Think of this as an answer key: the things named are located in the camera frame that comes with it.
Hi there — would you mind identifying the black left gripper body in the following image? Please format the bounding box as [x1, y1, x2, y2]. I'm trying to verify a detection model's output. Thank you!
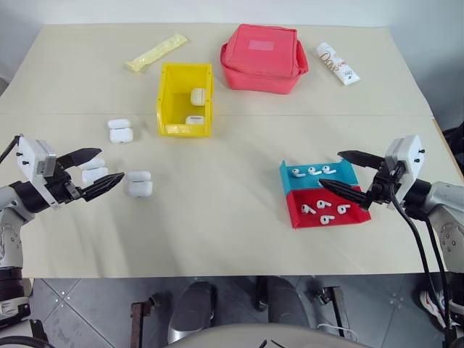
[43, 154, 88, 207]

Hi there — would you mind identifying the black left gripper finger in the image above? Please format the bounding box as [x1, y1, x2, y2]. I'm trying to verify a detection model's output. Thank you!
[80, 172, 126, 202]
[57, 147, 103, 170]

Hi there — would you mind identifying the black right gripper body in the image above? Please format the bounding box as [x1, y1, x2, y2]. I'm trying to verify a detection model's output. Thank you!
[363, 159, 407, 212]

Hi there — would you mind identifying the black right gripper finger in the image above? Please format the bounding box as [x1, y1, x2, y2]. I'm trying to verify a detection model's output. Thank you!
[336, 149, 384, 170]
[318, 178, 373, 211]

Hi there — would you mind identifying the yellow plastic bin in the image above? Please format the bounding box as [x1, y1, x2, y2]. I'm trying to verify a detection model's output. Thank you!
[155, 62, 215, 138]

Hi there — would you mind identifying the blue and red earbud tray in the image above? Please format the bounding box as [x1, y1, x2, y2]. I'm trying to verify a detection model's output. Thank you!
[278, 157, 372, 230]

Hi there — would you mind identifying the black bag beside table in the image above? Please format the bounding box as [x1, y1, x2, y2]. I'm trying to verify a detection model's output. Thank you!
[442, 121, 464, 175]

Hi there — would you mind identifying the white Dove cream tube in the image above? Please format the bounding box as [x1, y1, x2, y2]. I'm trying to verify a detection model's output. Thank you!
[315, 41, 363, 87]

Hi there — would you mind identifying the white sneaker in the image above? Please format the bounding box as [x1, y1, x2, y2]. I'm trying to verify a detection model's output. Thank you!
[419, 289, 449, 326]

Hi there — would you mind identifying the yellow plastic snack packet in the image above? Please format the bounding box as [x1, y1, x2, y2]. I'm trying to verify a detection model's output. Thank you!
[124, 33, 190, 75]

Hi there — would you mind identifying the dark rounded shape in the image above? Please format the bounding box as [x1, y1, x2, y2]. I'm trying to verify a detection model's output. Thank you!
[168, 279, 219, 344]
[266, 277, 312, 329]

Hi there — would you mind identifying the red fabric zip bag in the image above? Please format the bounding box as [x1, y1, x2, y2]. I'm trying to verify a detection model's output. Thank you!
[220, 23, 309, 95]

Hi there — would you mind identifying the pale grey robot torso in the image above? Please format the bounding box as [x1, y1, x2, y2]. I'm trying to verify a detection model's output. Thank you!
[165, 322, 373, 348]

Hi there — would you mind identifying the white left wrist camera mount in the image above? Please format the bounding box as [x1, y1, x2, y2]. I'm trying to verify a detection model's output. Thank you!
[17, 136, 61, 211]

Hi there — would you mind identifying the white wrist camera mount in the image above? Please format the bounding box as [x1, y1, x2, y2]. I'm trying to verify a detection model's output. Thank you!
[17, 136, 61, 211]
[384, 134, 423, 211]

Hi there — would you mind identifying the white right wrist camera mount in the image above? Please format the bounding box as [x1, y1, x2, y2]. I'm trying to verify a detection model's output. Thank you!
[384, 134, 423, 211]

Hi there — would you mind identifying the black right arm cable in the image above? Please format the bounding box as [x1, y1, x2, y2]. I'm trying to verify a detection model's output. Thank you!
[423, 217, 457, 327]
[389, 170, 456, 348]

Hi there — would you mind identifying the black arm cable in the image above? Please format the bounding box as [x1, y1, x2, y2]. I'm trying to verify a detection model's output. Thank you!
[0, 134, 21, 162]
[423, 217, 457, 327]
[389, 170, 456, 348]

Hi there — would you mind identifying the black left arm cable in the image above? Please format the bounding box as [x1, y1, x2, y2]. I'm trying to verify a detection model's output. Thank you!
[0, 134, 21, 162]

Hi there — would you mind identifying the rusty metal bracket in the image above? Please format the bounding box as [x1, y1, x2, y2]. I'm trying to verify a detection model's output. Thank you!
[130, 294, 162, 348]
[314, 285, 351, 340]

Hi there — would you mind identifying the black vertical post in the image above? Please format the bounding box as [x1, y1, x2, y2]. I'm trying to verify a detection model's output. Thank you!
[253, 275, 265, 312]

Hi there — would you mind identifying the white floor cable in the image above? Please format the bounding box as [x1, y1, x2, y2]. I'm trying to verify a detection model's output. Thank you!
[317, 323, 349, 336]

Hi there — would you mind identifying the thick black cable loop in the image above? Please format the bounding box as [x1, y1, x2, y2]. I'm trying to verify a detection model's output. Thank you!
[0, 335, 50, 348]

